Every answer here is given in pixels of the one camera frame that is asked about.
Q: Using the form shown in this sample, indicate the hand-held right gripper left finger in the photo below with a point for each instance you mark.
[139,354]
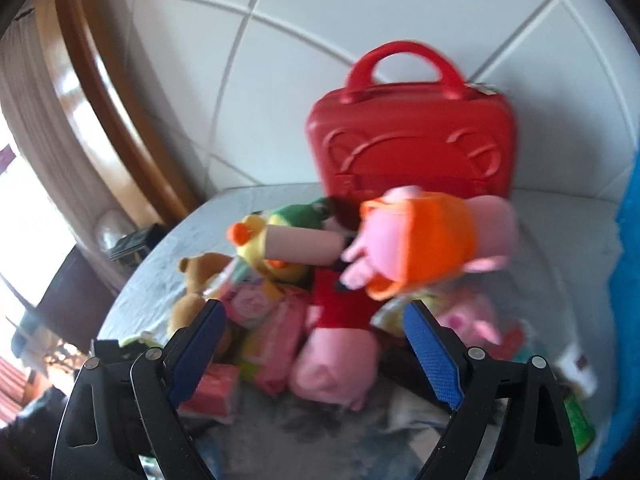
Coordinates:
[200,350]

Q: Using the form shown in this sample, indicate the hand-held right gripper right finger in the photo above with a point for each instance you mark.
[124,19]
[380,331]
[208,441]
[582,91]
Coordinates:
[432,360]

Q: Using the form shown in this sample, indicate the pink pig plush orange hat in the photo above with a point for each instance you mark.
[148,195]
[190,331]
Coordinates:
[415,245]

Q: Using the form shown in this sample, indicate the small red white box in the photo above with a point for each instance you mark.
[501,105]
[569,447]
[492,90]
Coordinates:
[212,390]

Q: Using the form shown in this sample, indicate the pink plush toy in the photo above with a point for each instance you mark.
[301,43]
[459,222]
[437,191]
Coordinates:
[470,322]

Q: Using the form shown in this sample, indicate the yellow green packet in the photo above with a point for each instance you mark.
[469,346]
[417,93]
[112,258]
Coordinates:
[395,317]

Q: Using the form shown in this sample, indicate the pink tissue pack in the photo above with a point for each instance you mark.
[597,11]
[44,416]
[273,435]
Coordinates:
[247,305]
[275,345]

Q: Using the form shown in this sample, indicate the brown teddy bear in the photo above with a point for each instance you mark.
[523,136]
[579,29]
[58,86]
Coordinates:
[195,280]

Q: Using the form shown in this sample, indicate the yellow duck plush toy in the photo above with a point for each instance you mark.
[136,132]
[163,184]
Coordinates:
[255,260]

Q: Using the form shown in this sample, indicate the black box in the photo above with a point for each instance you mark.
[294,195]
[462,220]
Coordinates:
[135,242]

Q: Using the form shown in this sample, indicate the pink cylinder roller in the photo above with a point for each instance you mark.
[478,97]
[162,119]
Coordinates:
[305,245]

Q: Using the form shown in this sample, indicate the brown bottle green label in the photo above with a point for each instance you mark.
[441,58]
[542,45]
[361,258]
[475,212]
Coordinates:
[580,425]

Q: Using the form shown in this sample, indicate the green plush toy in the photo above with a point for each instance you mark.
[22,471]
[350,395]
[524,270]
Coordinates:
[297,212]

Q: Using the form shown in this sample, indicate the blue blanket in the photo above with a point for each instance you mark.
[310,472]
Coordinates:
[627,310]

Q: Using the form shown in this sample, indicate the red carrying case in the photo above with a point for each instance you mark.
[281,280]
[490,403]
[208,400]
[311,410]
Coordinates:
[410,125]

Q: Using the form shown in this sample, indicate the beige curtain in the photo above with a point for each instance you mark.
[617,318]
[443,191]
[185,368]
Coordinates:
[45,150]

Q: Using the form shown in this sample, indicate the wooden frame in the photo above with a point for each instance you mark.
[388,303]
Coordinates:
[105,90]

